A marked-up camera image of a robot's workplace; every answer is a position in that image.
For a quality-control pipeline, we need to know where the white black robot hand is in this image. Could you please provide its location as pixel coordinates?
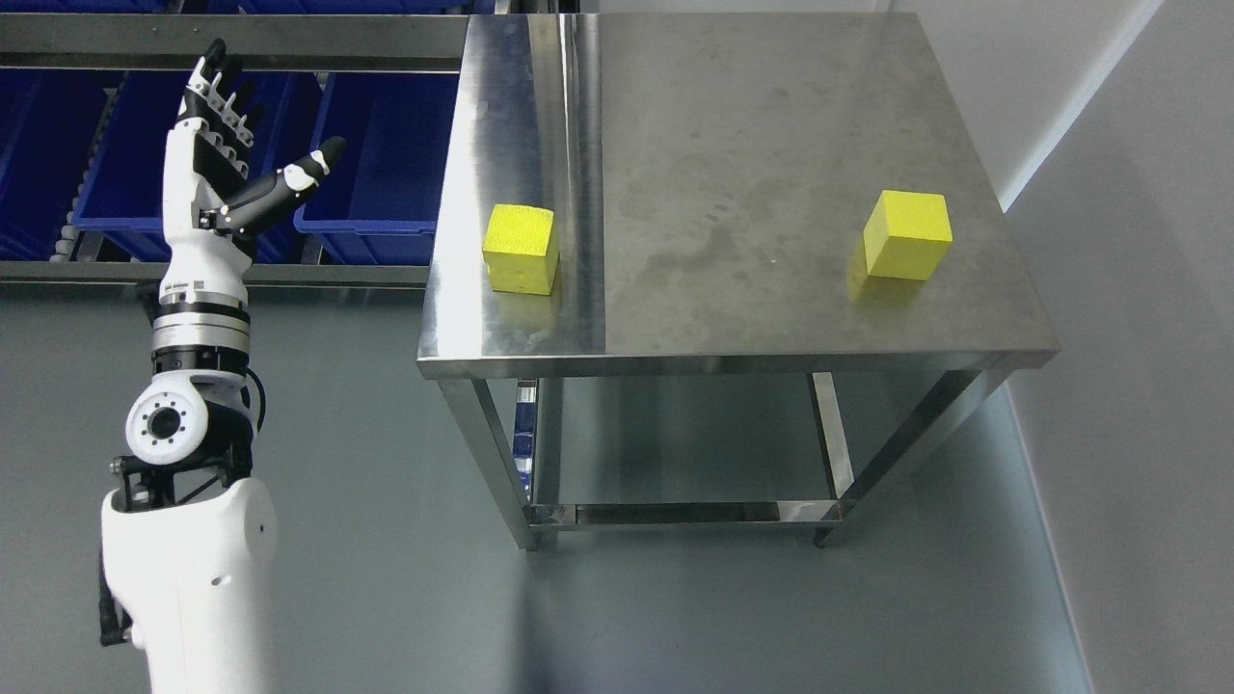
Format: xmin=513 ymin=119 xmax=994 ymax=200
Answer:
xmin=160 ymin=40 xmax=347 ymax=303

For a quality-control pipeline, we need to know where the yellow foam block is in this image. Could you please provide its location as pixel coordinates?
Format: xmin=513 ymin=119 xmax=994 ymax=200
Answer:
xmin=861 ymin=190 xmax=953 ymax=282
xmin=482 ymin=203 xmax=559 ymax=296

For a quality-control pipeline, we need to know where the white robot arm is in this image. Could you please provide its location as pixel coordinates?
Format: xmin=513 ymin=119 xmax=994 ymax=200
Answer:
xmin=97 ymin=278 xmax=279 ymax=693

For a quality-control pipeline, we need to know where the steel shelf rack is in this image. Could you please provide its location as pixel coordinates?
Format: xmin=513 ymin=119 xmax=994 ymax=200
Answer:
xmin=1 ymin=14 xmax=496 ymax=290

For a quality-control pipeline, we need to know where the stainless steel table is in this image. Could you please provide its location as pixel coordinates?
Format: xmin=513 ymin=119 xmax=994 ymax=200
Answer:
xmin=416 ymin=14 xmax=1060 ymax=550

